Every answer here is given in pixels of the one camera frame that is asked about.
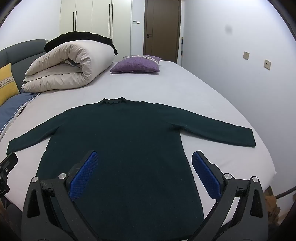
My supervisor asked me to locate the dark green knit sweater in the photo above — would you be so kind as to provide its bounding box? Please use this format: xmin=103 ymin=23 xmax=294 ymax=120
xmin=7 ymin=98 xmax=256 ymax=240

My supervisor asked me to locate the blue pillow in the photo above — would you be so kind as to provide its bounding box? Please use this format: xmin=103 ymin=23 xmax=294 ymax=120
xmin=0 ymin=93 xmax=40 ymax=139

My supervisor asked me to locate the yellow embroidered cushion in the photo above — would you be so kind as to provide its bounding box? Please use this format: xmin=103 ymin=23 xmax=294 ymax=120
xmin=0 ymin=63 xmax=20 ymax=105

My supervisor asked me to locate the rolled beige duvet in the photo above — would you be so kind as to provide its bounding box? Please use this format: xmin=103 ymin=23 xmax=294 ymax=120
xmin=22 ymin=40 xmax=115 ymax=93

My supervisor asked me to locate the white bed sheet mattress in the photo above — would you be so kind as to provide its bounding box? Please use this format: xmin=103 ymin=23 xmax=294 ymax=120
xmin=0 ymin=59 xmax=278 ymax=241

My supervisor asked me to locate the black garment behind duvet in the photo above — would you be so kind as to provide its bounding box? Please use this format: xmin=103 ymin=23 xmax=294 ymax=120
xmin=44 ymin=31 xmax=118 ymax=56

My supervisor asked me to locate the purple cushion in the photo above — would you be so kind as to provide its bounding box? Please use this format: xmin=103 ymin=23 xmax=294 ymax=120
xmin=110 ymin=55 xmax=161 ymax=73

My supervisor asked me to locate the white wardrobe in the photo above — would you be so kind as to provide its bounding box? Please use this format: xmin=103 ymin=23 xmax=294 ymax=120
xmin=60 ymin=0 xmax=132 ymax=61

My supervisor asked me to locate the brown door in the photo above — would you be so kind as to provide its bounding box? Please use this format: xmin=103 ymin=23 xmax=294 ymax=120
xmin=144 ymin=0 xmax=182 ymax=63

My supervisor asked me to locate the black cable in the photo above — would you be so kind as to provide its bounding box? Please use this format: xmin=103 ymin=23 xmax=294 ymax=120
xmin=272 ymin=186 xmax=296 ymax=199

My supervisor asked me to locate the beige wall socket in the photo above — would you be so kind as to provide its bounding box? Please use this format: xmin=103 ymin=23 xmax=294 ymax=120
xmin=264 ymin=59 xmax=271 ymax=70

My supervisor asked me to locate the beige wall switch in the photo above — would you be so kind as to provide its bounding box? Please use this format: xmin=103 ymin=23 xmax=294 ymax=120
xmin=243 ymin=51 xmax=249 ymax=60

